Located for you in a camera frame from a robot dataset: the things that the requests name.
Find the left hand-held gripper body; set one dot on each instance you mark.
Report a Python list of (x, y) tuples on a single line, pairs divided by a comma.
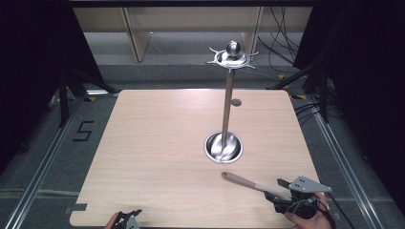
[(131, 222)]

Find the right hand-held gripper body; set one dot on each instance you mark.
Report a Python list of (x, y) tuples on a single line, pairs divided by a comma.
[(305, 184)]

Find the steel utensil rack stand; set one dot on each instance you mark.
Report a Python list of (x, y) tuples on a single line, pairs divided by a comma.
[(227, 108)]

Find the person's left hand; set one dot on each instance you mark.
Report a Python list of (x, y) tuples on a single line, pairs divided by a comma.
[(110, 222)]

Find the person's right hand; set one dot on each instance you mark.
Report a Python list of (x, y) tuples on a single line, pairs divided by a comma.
[(313, 222)]

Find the black tape strip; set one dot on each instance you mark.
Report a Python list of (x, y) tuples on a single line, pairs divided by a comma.
[(76, 208)]

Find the yellow tape piece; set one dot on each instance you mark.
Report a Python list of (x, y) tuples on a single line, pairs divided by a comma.
[(298, 96), (281, 77), (91, 99)]

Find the grey round table cap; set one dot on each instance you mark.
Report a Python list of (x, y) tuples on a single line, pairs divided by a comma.
[(236, 102)]

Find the black metal stand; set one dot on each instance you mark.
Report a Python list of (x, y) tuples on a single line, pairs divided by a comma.
[(65, 95), (318, 82)]

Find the black curtain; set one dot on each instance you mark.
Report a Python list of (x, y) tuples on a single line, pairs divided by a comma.
[(369, 79), (31, 63)]

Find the beige wooden cabinet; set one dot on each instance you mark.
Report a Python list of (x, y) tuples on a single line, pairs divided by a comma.
[(191, 19)]

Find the aluminium floor rail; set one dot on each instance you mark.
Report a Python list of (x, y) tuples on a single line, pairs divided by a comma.
[(41, 165), (345, 165)]

